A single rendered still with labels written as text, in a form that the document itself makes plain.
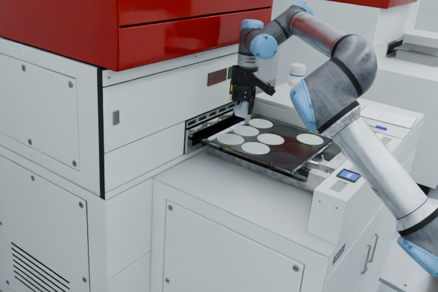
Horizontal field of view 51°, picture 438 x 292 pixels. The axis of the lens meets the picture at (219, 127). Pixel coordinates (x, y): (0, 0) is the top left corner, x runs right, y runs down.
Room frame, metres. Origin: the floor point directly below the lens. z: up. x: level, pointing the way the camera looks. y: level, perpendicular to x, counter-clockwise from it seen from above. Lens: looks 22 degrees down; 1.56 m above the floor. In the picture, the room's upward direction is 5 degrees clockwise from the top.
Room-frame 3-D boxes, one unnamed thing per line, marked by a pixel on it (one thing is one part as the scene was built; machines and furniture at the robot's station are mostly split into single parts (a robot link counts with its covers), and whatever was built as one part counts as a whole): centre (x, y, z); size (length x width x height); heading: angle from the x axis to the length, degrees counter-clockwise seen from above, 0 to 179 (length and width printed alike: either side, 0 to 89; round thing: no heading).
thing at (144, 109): (1.51, 0.10, 1.02); 0.82 x 0.03 x 0.40; 146
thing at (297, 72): (2.06, -0.34, 1.01); 0.07 x 0.07 x 0.10
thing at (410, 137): (1.81, -0.49, 0.89); 0.62 x 0.35 x 0.14; 56
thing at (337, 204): (1.29, -0.46, 0.89); 0.55 x 0.09 x 0.14; 146
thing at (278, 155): (1.55, -0.19, 0.90); 0.34 x 0.34 x 0.01; 56
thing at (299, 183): (1.41, -0.18, 0.84); 0.50 x 0.02 x 0.03; 56
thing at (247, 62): (1.52, -0.08, 1.19); 0.08 x 0.08 x 0.05
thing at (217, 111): (1.65, -0.01, 0.96); 0.44 x 0.01 x 0.02; 146
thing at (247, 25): (1.52, -0.08, 1.27); 0.09 x 0.08 x 0.11; 16
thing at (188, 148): (1.65, -0.01, 0.89); 0.44 x 0.02 x 0.10; 146
